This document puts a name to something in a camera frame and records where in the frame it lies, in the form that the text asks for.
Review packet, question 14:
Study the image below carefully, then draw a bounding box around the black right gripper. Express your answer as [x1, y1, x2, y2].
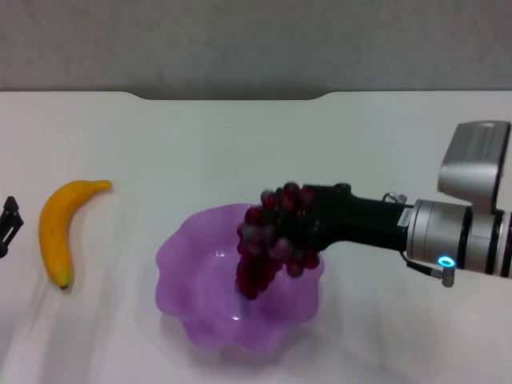
[298, 182, 416, 258]

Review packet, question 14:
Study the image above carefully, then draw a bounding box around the yellow banana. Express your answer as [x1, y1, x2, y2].
[38, 179, 114, 290]

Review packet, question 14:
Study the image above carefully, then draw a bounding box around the dark red grape bunch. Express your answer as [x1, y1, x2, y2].
[234, 182, 322, 302]

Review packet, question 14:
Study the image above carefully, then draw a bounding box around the purple wavy plastic bowl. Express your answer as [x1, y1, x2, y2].
[154, 202, 326, 355]

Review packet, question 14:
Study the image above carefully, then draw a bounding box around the grey cable with plug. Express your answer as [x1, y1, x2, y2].
[401, 250, 458, 289]

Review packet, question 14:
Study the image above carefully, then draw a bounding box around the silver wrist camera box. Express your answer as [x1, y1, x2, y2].
[436, 121, 512, 215]

